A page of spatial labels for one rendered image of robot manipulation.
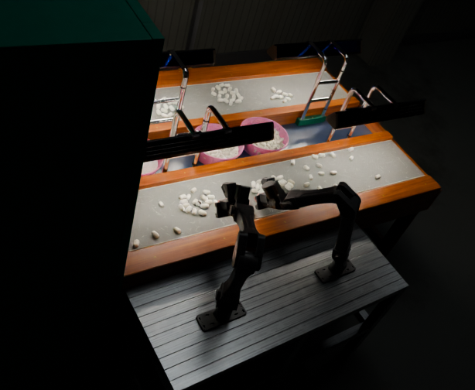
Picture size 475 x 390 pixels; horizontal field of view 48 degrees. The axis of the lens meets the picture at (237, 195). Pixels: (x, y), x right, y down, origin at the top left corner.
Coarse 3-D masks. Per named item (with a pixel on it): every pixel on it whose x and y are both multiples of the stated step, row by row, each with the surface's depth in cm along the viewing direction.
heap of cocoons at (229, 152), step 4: (228, 148) 267; (232, 148) 270; (236, 148) 269; (204, 152) 261; (208, 152) 261; (212, 152) 262; (216, 152) 264; (220, 152) 263; (224, 152) 264; (228, 152) 265; (232, 152) 266; (236, 152) 268; (216, 156) 262; (220, 156) 262; (224, 156) 262; (228, 156) 263; (232, 156) 264
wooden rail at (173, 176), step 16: (320, 144) 285; (336, 144) 289; (352, 144) 293; (240, 160) 260; (256, 160) 263; (272, 160) 266; (144, 176) 236; (160, 176) 238; (176, 176) 241; (192, 176) 244
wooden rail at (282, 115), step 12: (276, 108) 298; (288, 108) 301; (300, 108) 304; (312, 108) 307; (336, 108) 318; (192, 120) 272; (216, 120) 277; (228, 120) 280; (240, 120) 283; (264, 120) 293; (276, 120) 299; (288, 120) 304; (156, 132) 260; (168, 132) 264; (180, 132) 268
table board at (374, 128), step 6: (366, 126) 325; (372, 126) 321; (378, 126) 317; (372, 132) 322; (396, 144) 308; (402, 150) 305; (408, 156) 303; (414, 162) 300; (420, 168) 298; (426, 174) 295
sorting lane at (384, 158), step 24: (384, 144) 305; (264, 168) 264; (288, 168) 269; (312, 168) 273; (336, 168) 278; (360, 168) 284; (384, 168) 289; (408, 168) 295; (144, 192) 233; (168, 192) 236; (216, 192) 244; (288, 192) 256; (144, 216) 223; (168, 216) 227; (192, 216) 230; (264, 216) 241; (144, 240) 215; (168, 240) 218
